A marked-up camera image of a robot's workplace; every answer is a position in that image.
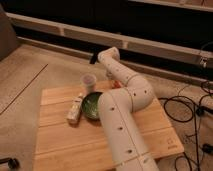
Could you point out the grey chair corner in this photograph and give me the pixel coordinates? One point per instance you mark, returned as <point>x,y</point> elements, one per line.
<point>8,39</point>

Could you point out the white bottle lying down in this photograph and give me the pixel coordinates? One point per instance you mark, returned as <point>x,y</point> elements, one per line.
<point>75,110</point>

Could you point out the black bracket on floor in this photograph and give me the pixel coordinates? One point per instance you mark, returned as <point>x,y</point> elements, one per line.
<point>93,59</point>

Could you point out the translucent plastic cup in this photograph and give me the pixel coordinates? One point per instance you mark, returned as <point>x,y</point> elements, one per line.
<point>89,81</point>

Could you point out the green bowl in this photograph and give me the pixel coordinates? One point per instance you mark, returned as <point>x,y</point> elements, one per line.
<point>89,105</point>

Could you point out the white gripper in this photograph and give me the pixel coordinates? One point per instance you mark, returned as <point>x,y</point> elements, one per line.
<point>109,75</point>

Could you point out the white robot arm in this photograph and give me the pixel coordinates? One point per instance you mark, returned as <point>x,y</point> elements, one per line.
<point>115,108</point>

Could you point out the black caster wheel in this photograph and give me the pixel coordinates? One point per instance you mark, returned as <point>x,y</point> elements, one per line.
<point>13,163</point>

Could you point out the orange red pepper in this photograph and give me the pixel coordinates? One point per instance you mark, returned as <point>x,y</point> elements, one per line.
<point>116,84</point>

